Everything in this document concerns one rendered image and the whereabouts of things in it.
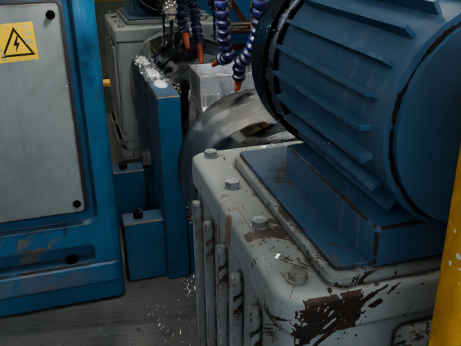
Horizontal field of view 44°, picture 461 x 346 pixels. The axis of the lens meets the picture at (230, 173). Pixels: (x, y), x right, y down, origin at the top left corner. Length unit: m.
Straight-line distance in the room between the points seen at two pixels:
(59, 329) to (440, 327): 0.72
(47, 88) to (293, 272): 0.54
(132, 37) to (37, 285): 0.72
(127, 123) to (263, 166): 0.99
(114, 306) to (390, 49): 0.74
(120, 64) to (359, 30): 1.12
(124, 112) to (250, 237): 1.09
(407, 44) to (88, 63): 0.57
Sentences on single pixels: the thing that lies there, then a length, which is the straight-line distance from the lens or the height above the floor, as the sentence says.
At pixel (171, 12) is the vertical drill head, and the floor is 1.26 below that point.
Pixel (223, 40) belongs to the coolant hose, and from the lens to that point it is 0.90.
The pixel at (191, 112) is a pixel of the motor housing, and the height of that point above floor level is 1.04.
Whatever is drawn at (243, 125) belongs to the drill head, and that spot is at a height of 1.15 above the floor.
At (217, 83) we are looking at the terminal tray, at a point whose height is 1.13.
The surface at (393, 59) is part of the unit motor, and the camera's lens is 0.37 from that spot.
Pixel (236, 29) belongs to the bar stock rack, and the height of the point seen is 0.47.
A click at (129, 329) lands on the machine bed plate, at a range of 0.96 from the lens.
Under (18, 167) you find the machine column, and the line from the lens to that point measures 0.90.
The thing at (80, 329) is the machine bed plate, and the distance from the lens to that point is 0.98.
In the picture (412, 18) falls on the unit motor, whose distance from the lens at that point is 0.39.
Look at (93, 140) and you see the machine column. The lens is 0.89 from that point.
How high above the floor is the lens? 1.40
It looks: 24 degrees down
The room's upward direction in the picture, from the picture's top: 1 degrees counter-clockwise
